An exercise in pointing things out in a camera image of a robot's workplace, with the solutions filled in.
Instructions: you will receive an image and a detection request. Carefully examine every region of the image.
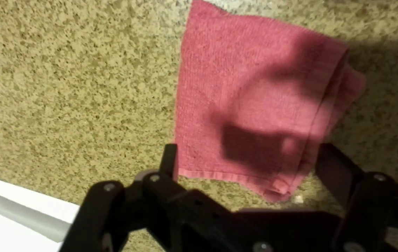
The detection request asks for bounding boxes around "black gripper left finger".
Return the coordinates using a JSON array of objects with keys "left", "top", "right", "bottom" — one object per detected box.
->
[{"left": 58, "top": 142, "right": 197, "bottom": 252}]

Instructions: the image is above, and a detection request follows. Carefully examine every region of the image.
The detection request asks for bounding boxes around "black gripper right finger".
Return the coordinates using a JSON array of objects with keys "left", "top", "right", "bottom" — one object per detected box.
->
[{"left": 313, "top": 141, "right": 398, "bottom": 252}]

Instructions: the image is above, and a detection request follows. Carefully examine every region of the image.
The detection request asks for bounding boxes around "pink cloth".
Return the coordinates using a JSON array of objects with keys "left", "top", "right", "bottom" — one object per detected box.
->
[{"left": 173, "top": 0, "right": 369, "bottom": 204}]

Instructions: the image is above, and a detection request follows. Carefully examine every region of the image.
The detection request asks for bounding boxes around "white folded paper sheet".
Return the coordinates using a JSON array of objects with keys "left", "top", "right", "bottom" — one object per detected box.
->
[{"left": 0, "top": 172, "right": 82, "bottom": 252}]

